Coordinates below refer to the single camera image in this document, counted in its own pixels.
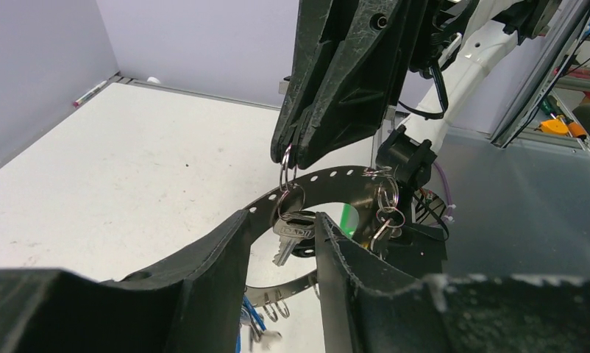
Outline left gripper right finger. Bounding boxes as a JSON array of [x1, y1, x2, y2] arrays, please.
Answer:
[[315, 213, 590, 352]]

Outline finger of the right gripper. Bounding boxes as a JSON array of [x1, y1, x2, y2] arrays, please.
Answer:
[[270, 1, 354, 166], [295, 1, 422, 169]]

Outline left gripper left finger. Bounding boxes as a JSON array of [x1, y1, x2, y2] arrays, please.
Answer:
[[0, 210, 252, 352]]

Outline blue key tags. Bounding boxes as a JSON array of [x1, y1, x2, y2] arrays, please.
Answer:
[[239, 296, 266, 352]]

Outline green key tag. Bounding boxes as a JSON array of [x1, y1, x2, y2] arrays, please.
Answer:
[[339, 204, 359, 238]]

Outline small metal keyring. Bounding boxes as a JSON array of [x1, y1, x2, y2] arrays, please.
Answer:
[[279, 143, 297, 193]]

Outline black key tag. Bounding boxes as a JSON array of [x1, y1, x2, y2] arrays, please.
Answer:
[[272, 210, 316, 267]]

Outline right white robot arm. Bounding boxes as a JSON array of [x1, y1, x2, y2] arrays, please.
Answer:
[[270, 1, 559, 191]]

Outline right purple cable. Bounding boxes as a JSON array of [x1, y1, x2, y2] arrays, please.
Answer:
[[431, 160, 458, 225]]

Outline marker pen at wall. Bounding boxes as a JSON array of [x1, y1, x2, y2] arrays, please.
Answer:
[[72, 80, 107, 108]]

